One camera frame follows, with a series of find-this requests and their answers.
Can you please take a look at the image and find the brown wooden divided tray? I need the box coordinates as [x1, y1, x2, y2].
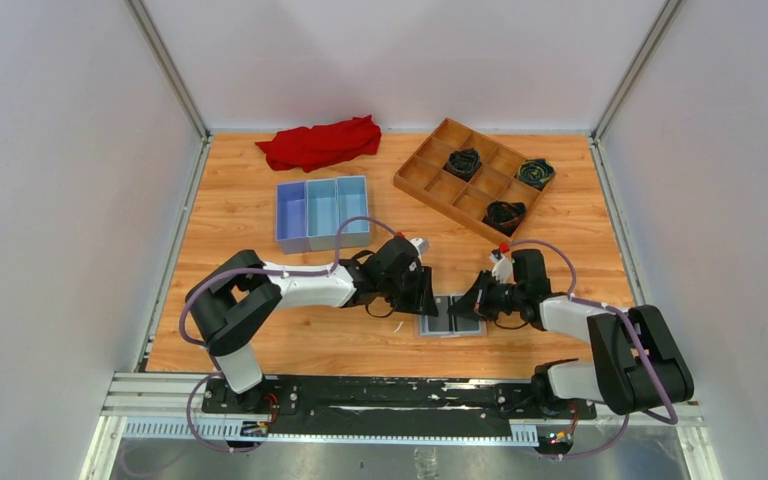
[393, 118, 556, 244]

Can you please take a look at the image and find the black rolled sock in tray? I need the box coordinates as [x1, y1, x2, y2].
[444, 148, 482, 182]

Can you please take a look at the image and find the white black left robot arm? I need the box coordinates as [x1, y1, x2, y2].
[182, 236, 439, 394]

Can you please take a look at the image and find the black red rolled sock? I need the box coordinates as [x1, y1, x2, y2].
[482, 201, 527, 237]

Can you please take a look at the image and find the red cloth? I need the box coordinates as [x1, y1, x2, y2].
[255, 115, 382, 173]

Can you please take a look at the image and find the blue three-compartment tray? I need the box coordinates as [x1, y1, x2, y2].
[275, 176, 371, 254]

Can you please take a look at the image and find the black yellow rolled sock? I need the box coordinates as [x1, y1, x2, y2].
[514, 158, 555, 191]

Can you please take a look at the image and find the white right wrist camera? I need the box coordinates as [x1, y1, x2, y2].
[489, 243, 513, 283]

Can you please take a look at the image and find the dark grey card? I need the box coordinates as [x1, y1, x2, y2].
[453, 317, 483, 335]

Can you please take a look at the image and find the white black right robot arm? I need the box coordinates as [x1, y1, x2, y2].
[449, 249, 694, 425]

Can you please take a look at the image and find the aluminium frame rail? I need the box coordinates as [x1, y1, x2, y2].
[79, 370, 710, 480]

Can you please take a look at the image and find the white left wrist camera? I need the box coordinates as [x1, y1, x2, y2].
[395, 232, 430, 259]

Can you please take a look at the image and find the grey VIP card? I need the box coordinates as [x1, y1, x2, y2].
[419, 315, 452, 337]

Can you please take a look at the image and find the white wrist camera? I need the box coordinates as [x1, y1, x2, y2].
[489, 243, 513, 283]
[395, 232, 430, 259]

